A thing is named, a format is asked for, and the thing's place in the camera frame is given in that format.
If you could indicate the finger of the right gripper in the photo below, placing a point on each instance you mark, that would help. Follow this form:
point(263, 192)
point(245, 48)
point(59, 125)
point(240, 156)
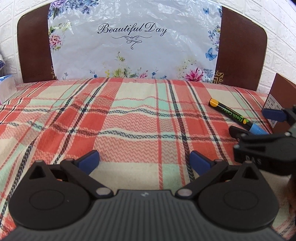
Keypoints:
point(283, 115)
point(240, 134)

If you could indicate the black flash color marker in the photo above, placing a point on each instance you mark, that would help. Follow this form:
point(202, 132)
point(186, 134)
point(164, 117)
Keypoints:
point(237, 118)

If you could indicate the brown cardboard box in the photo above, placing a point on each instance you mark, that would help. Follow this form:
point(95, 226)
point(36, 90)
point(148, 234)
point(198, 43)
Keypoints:
point(282, 95)

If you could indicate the dark brown wooden headboard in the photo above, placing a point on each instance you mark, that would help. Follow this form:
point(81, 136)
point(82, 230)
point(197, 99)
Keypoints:
point(240, 61)

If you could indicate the person's right hand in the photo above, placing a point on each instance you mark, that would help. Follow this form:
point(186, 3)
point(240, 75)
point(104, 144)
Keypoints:
point(291, 193)

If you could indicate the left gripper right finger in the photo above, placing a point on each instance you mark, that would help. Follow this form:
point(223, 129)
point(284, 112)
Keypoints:
point(234, 197)

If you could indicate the red plaid bedsheet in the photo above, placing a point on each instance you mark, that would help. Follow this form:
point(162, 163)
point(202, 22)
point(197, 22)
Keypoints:
point(144, 130)

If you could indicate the floral plastic bag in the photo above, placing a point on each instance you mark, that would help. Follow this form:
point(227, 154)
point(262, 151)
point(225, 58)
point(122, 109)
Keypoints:
point(135, 39)

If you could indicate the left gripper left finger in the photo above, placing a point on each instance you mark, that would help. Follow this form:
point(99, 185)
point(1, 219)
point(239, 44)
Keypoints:
point(57, 195)

